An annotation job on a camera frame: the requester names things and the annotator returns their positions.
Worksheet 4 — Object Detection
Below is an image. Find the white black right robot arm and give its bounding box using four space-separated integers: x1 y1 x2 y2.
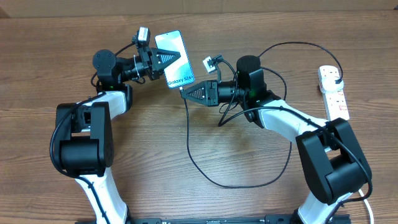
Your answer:
180 55 373 223

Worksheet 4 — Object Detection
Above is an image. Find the white power strip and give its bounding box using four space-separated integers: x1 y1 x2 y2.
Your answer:
318 65 349 121

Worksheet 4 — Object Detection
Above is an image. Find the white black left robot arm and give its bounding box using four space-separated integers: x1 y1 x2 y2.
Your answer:
49 47 182 223

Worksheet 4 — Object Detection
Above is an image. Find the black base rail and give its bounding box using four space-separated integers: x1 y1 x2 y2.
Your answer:
74 213 352 224

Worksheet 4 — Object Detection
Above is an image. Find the white charger plug adapter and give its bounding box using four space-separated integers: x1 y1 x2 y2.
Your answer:
320 77 344 94

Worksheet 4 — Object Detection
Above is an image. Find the blue Galaxy smartphone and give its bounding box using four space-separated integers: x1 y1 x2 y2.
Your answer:
155 30 195 89

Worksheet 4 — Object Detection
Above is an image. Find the white power strip cord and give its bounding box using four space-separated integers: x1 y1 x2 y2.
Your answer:
357 188 374 224

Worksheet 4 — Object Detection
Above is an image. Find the black USB charging cable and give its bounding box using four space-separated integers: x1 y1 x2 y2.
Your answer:
178 42 344 189

